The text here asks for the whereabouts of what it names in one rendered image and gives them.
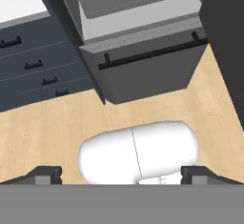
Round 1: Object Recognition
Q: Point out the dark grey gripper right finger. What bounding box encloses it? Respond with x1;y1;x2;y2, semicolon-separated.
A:
180;165;244;186

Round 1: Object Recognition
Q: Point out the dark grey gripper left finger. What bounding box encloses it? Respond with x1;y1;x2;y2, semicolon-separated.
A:
0;165;63;186

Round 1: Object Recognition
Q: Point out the white rounded capsule object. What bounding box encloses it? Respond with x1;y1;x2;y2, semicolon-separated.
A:
77;120;201;186

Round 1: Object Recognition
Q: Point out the dark blue drawer front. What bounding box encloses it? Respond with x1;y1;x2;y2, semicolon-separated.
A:
0;40;80;82
0;61;92;99
0;76;97;113
0;15;70;59

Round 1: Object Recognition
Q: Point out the dark grey tall cabinet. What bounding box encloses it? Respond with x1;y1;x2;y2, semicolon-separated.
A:
198;0;244;131

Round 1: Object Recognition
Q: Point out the grey oven body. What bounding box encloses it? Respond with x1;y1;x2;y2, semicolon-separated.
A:
52;0;205;43

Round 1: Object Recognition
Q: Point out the black drawer handle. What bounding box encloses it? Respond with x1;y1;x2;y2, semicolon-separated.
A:
54;88;70;97
0;35;23;49
24;59;44;71
41;76;59;86

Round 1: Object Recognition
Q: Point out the black oven door handle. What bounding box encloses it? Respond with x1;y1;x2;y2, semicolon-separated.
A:
97;31;210;71

